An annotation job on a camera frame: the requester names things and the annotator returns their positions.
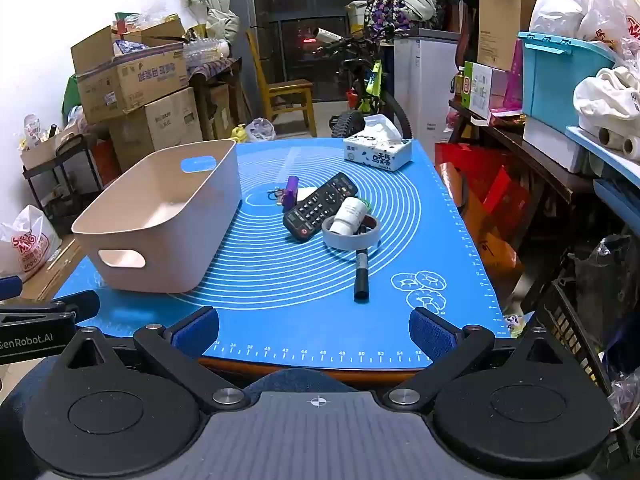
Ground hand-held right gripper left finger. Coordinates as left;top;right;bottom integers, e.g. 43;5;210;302
55;306;252;414

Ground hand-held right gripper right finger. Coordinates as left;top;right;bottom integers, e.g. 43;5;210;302
382;306;576;412

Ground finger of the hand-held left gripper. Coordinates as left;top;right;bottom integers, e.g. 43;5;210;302
0;275;24;302
0;290;101;326

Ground beige plastic basket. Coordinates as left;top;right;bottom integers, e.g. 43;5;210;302
71;139;243;294

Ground black marker pen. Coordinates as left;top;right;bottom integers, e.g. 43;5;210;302
353;248;371;304

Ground grey tape roll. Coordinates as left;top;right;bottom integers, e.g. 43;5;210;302
321;213;382;251

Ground white plastic bottle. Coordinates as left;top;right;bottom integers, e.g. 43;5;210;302
328;197;371;237

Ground small purple orange gadget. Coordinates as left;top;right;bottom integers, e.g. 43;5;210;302
281;175;301;211

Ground black remote control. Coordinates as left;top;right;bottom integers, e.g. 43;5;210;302
282;172;359;244

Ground flat cardboard box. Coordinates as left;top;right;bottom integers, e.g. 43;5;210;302
20;237;87;302

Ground white red-print plastic bag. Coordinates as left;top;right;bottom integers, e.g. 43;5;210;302
0;205;63;284

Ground blue silicone mat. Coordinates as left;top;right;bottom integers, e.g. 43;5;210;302
52;137;512;372

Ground black metal rack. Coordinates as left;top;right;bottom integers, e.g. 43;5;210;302
22;132;103;237

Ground small cardboard box with clutter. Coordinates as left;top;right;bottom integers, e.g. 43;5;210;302
20;124;85;171

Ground black plastic crate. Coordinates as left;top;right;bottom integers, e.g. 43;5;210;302
535;255;640;441

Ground red orange gift bags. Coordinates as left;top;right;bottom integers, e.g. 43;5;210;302
434;142;532;281

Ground red carton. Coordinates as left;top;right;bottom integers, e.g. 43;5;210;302
90;137;122;187

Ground white tissue box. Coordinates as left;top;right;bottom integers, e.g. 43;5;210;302
343;114;413;172

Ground dark wooden side table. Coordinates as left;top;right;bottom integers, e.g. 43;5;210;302
447;100;596;206

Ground large taped cardboard box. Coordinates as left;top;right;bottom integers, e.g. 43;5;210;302
107;86;203;171

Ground translucent plastic bag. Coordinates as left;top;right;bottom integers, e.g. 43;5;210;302
245;117;277;142

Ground open printed cardboard box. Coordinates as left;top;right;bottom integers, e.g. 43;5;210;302
70;25;190;125

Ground light blue lid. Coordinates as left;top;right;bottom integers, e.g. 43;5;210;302
565;125;640;187

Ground green white carton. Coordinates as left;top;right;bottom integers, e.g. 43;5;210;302
462;61;511;114

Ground black green bicycle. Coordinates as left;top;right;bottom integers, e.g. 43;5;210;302
320;30;414;140

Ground wooden chair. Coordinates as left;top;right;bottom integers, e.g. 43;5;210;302
245;29;317;138

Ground light blue storage bin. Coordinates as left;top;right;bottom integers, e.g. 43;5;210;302
516;31;617;133

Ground pack of water bottles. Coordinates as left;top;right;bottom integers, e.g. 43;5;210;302
182;37;231;69

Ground white crumpled cloth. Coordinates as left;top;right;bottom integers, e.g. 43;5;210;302
573;66;640;134

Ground tall brown cardboard box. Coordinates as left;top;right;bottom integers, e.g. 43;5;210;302
476;0;543;72

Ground white bucket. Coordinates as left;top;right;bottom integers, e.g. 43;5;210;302
346;1;369;36

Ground floral cloth bundle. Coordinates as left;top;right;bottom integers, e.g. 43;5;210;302
364;0;416;39

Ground white plastic bags pile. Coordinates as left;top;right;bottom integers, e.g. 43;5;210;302
529;0;640;57

